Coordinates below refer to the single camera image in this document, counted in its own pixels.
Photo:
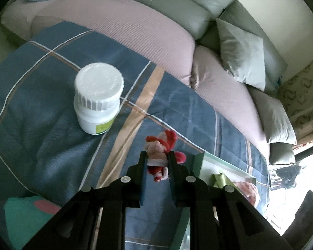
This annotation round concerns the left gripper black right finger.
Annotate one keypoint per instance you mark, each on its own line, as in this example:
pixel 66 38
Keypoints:
pixel 181 182

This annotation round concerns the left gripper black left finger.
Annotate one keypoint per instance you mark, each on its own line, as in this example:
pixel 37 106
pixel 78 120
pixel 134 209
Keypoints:
pixel 137 183

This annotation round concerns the red pink plush doll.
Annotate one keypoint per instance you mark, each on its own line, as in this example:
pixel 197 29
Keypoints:
pixel 157 148

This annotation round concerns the pink white knitted cloth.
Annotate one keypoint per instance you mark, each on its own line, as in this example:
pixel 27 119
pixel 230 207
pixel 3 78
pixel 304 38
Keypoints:
pixel 249 190

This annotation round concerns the white plastic pill bottle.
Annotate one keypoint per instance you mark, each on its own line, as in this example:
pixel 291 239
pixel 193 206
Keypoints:
pixel 98 87

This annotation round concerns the grey throw pillow lower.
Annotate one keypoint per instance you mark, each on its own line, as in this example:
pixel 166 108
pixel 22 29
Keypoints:
pixel 275 122

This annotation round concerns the grey throw pillow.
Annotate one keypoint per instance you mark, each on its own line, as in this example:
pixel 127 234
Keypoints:
pixel 242 54
pixel 275 122

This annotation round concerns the teal towel with pink patch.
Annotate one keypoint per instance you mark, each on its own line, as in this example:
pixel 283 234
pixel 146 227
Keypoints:
pixel 25 216

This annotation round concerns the patterned beige curtain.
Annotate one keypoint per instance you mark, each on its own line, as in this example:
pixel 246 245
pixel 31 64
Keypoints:
pixel 296 95

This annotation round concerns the grey throw pillow upper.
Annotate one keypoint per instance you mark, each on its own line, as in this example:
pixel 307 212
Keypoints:
pixel 242 54

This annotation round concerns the black wire basket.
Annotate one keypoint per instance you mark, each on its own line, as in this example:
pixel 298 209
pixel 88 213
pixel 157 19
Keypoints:
pixel 284 177

